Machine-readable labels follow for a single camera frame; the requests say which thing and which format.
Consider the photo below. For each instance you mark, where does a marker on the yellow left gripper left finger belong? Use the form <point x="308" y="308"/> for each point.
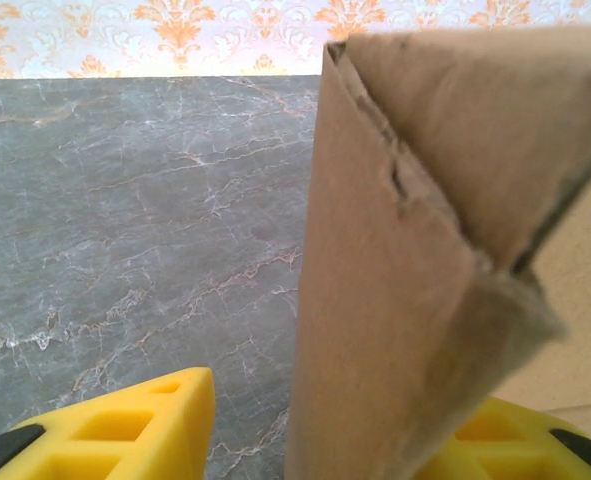
<point x="125" y="440"/>

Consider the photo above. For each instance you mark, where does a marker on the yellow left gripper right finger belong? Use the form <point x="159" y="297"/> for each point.
<point x="515" y="450"/>

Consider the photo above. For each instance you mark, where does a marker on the brown cardboard box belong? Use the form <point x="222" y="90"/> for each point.
<point x="385" y="300"/>

